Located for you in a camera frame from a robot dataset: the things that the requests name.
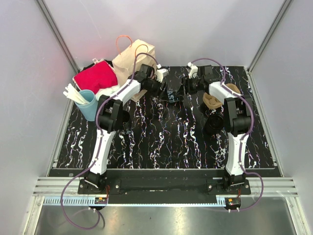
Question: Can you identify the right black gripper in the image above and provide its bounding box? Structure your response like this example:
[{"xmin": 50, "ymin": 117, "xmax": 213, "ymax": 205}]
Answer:
[{"xmin": 175, "ymin": 76, "xmax": 203, "ymax": 96}]

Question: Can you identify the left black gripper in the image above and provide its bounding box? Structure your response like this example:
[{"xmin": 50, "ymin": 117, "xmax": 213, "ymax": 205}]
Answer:
[{"xmin": 145, "ymin": 77, "xmax": 169, "ymax": 101}]

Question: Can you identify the single black paper cup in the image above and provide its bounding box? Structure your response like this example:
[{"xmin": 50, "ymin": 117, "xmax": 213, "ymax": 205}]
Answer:
[{"xmin": 166, "ymin": 89, "xmax": 183, "ymax": 104}]

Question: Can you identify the cream bear paper bag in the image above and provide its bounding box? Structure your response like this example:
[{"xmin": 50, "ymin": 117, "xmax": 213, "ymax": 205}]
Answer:
[{"xmin": 112, "ymin": 35, "xmax": 157, "ymax": 87}]

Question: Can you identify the black cup stack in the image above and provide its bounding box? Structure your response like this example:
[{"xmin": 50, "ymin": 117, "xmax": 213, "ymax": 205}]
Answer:
[
  {"xmin": 122, "ymin": 110, "xmax": 132, "ymax": 131},
  {"xmin": 203, "ymin": 113, "xmax": 224, "ymax": 135}
]

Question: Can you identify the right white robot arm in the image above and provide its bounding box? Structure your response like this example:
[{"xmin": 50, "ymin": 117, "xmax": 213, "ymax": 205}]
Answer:
[{"xmin": 180, "ymin": 62, "xmax": 254, "ymax": 194}]

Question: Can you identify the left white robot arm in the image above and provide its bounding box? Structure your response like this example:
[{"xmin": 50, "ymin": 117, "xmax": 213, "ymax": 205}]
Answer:
[{"xmin": 83, "ymin": 64, "xmax": 169, "ymax": 194}]

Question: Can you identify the black napkin tray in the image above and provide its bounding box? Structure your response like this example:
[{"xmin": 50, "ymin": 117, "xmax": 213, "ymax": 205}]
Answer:
[{"xmin": 81, "ymin": 60, "xmax": 114, "ymax": 71}]

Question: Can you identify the red napkin stack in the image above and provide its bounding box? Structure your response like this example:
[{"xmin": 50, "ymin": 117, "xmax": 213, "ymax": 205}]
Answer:
[{"xmin": 72, "ymin": 58, "xmax": 120, "ymax": 100}]

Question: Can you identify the light blue cup holder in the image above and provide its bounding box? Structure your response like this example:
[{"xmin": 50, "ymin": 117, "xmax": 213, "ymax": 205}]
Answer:
[{"xmin": 74, "ymin": 90, "xmax": 98, "ymax": 121}]

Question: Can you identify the white stirrer sticks bundle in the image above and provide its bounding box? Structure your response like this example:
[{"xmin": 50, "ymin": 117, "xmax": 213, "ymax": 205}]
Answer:
[{"xmin": 63, "ymin": 83, "xmax": 89, "ymax": 105}]

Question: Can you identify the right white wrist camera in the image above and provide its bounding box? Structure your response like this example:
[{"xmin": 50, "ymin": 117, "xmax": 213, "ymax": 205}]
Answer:
[{"xmin": 186, "ymin": 62, "xmax": 198, "ymax": 79}]

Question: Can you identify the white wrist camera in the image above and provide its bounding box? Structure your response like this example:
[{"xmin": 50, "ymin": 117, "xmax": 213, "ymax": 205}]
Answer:
[
  {"xmin": 155, "ymin": 64, "xmax": 169, "ymax": 83},
  {"xmin": 186, "ymin": 62, "xmax": 198, "ymax": 79}
]

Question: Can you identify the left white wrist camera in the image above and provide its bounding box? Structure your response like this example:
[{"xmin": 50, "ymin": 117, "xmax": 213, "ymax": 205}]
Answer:
[{"xmin": 155, "ymin": 64, "xmax": 169, "ymax": 83}]

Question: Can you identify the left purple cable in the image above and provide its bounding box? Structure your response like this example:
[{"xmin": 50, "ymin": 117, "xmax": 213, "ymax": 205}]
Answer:
[{"xmin": 60, "ymin": 52, "xmax": 162, "ymax": 230}]

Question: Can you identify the aluminium rail frame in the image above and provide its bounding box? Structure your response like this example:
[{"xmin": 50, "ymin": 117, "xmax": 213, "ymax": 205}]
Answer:
[{"xmin": 34, "ymin": 0, "xmax": 313, "ymax": 235}]

